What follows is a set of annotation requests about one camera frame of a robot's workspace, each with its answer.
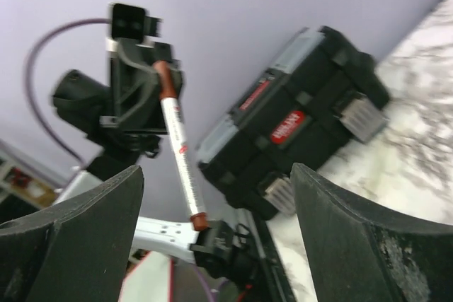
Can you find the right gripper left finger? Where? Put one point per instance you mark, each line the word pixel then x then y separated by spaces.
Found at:
pixel 76 250

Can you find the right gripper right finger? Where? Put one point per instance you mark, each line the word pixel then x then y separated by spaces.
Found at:
pixel 359 250

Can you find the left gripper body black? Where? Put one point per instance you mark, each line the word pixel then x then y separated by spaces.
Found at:
pixel 81 101

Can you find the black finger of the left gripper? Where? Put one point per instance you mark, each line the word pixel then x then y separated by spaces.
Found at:
pixel 170 76
pixel 133 86

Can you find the whiteboard marker white barrel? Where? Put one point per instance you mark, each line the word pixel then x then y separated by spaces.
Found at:
pixel 178 139

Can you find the whiteboard with pink frame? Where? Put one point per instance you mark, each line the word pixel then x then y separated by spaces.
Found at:
pixel 149 281

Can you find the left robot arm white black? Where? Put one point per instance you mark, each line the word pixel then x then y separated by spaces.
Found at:
pixel 223 250

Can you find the black toolbox with clear lids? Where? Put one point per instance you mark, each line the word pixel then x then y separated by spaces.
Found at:
pixel 317 94

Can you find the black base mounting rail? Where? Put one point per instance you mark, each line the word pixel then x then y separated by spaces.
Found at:
pixel 275 285

